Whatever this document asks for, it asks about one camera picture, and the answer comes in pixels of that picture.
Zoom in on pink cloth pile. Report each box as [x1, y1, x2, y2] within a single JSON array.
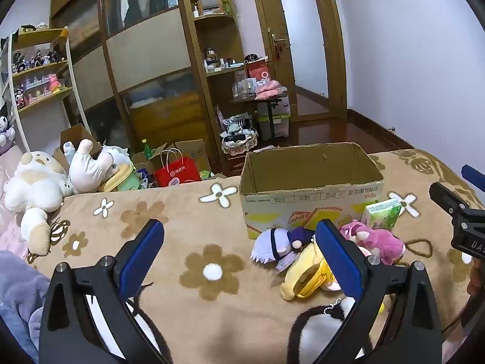
[[255, 79, 289, 101]]

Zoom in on open cardboard floor box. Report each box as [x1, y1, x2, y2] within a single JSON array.
[[131, 139, 213, 183]]

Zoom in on wooden door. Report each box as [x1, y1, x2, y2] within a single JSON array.
[[248, 0, 347, 122]]

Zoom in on wooden wardrobe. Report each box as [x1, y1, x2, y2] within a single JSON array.
[[49, 0, 247, 167]]

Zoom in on clear storage box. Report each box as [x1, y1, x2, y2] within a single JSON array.
[[258, 96, 292, 139]]

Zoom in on white plush with pink feet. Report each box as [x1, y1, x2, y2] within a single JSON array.
[[69, 139, 131, 194]]

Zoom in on purple-haired plush doll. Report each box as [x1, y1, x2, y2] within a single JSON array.
[[250, 226, 316, 274]]

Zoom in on green tissue pack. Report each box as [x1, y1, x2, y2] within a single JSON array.
[[361, 199, 402, 230]]

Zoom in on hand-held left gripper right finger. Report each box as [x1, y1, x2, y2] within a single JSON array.
[[314, 218, 444, 364]]

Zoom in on red paper bag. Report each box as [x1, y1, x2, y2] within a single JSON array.
[[153, 149, 201, 188]]

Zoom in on yellow plush toy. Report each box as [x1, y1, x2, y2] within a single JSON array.
[[280, 241, 342, 301]]

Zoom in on lavender blanket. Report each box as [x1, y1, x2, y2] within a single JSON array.
[[0, 250, 52, 364]]

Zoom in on yellow toy shelf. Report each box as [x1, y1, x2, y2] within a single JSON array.
[[0, 26, 92, 152]]

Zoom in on purple black plush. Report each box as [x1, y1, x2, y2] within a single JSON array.
[[0, 102, 16, 148]]

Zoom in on clear plastic containers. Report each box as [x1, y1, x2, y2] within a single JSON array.
[[232, 72, 258, 99]]

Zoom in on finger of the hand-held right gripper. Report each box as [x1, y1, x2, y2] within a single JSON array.
[[461, 164, 485, 194], [429, 182, 474, 217]]

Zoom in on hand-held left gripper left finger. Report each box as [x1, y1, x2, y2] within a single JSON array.
[[39, 219, 167, 364]]

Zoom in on beige floral blanket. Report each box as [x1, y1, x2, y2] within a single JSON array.
[[23, 148, 485, 364]]

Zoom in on green and yellow plush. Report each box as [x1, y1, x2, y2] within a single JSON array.
[[100, 163, 147, 193]]

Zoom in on large white beige plush dog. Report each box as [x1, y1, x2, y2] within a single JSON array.
[[4, 151, 74, 256]]

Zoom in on red box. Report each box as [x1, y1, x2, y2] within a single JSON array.
[[246, 59, 274, 84]]

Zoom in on small dark table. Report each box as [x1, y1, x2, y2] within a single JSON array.
[[231, 91, 290, 141]]

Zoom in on pink bear plush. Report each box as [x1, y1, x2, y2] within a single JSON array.
[[339, 220, 406, 266]]

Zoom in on brown cardboard box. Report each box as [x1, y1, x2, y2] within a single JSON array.
[[53, 123, 102, 167]]

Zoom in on lace trimmed basket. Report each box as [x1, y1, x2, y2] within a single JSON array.
[[221, 116, 259, 156]]

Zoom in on person's right hand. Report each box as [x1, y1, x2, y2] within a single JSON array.
[[467, 261, 485, 296]]

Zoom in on black and white plush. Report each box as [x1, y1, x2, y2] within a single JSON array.
[[129, 282, 376, 364]]

